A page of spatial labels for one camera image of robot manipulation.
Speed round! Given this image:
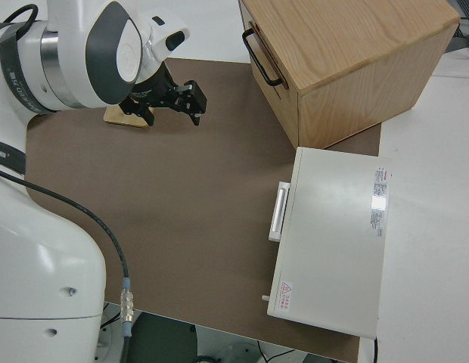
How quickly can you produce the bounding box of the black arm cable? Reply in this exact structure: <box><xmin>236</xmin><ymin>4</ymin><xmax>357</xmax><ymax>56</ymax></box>
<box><xmin>0</xmin><ymin>166</ymin><xmax>136</xmax><ymax>363</ymax></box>

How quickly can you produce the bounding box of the wooden mug rack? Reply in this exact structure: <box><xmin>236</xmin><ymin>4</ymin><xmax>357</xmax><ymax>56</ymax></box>
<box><xmin>103</xmin><ymin>104</ymin><xmax>157</xmax><ymax>130</ymax></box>

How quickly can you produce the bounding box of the brown table mat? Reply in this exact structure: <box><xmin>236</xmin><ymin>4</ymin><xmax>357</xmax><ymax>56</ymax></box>
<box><xmin>24</xmin><ymin>57</ymin><xmax>383</xmax><ymax>363</ymax></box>

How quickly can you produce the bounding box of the black box handle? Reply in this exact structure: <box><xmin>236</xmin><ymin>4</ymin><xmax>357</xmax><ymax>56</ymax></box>
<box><xmin>241</xmin><ymin>29</ymin><xmax>284</xmax><ymax>87</ymax></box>

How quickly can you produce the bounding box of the white toaster oven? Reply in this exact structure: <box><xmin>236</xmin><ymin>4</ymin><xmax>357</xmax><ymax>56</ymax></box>
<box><xmin>261</xmin><ymin>146</ymin><xmax>393</xmax><ymax>340</ymax></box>

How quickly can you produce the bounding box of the large wooden box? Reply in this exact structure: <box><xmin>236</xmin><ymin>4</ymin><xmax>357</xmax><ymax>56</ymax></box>
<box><xmin>238</xmin><ymin>0</ymin><xmax>461</xmax><ymax>150</ymax></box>

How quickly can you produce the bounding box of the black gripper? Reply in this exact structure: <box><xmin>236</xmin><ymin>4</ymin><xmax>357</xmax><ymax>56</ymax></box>
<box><xmin>120</xmin><ymin>63</ymin><xmax>208</xmax><ymax>128</ymax></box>

